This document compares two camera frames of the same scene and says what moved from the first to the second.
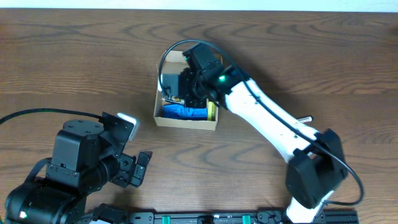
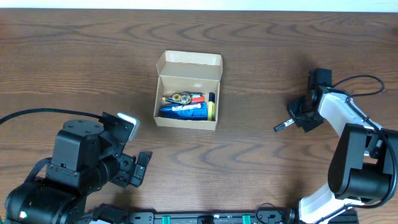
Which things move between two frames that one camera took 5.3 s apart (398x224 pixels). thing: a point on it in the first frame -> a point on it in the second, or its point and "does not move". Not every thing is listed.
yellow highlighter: [211, 111] does not move
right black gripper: [191, 90] -> [304, 112]
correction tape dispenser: [175, 99] does not move
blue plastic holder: [181, 112] does not move
